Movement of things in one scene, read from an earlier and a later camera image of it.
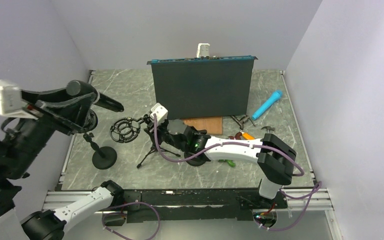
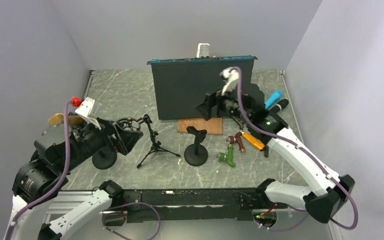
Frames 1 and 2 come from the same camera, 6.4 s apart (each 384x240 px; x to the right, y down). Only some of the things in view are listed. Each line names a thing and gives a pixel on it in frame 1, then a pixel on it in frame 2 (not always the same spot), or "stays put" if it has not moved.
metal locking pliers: (243, 120) stays put
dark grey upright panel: (203, 87) stays put
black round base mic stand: (197, 161) stays put
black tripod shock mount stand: (125, 130) stays put
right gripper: (159, 128) -> (206, 106)
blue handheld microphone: (261, 110) stays put
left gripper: (76, 113) -> (128, 138)
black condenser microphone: (77, 88) -> (281, 105)
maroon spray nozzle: (237, 137) stays put
